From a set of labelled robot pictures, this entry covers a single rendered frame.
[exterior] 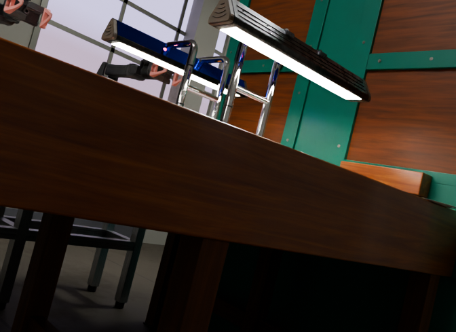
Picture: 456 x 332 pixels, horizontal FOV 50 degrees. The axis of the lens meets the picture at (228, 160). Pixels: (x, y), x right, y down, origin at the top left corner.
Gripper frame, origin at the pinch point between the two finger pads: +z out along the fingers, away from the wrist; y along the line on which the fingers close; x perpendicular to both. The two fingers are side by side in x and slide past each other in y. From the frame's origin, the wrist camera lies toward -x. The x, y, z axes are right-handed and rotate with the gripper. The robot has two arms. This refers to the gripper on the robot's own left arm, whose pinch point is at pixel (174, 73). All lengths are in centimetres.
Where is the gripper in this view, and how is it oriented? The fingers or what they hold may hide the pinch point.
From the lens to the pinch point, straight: 203.6
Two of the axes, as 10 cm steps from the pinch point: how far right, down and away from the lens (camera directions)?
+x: -2.5, 9.7, -0.5
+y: 6.5, 2.1, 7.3
